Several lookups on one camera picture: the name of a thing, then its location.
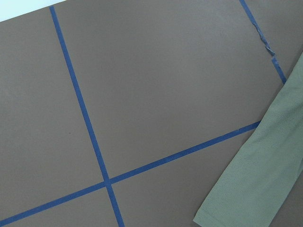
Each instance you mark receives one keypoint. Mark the light green long-sleeve shirt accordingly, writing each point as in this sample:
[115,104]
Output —
[255,184]

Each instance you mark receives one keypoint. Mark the blue tape line lengthwise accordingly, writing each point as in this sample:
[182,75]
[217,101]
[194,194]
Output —
[264,41]
[87,120]

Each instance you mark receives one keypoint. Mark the blue tape line crosswise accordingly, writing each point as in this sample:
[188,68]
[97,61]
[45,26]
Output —
[128,174]

